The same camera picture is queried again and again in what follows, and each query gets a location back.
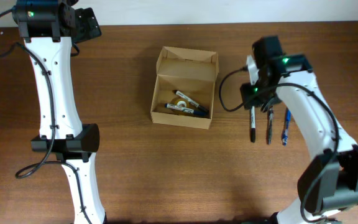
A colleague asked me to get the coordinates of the black sharpie marker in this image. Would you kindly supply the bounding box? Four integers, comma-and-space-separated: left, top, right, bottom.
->
250, 106, 256, 143

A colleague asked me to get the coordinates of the black gel pen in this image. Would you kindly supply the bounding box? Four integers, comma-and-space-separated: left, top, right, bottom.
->
267, 106, 274, 145

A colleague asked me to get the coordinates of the blue gel pen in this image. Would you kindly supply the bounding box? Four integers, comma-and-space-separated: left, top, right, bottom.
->
282, 109, 291, 146

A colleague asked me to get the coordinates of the brown cardboard box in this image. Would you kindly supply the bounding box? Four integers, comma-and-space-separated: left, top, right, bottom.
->
150, 46, 219, 129

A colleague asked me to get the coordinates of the yellow tape roll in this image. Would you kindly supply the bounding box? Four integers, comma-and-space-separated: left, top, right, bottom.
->
170, 96, 195, 116

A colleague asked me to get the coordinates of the black whiteboard marker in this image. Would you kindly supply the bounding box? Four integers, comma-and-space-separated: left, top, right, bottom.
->
173, 90, 209, 113

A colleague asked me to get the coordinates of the blue whiteboard marker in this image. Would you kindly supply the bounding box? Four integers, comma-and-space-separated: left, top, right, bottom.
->
165, 103, 206, 116

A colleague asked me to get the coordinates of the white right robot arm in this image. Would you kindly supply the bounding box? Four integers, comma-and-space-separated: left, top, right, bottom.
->
241, 36, 358, 223

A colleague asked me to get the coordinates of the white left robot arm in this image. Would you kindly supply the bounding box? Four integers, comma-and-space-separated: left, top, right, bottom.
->
12, 0, 107, 223

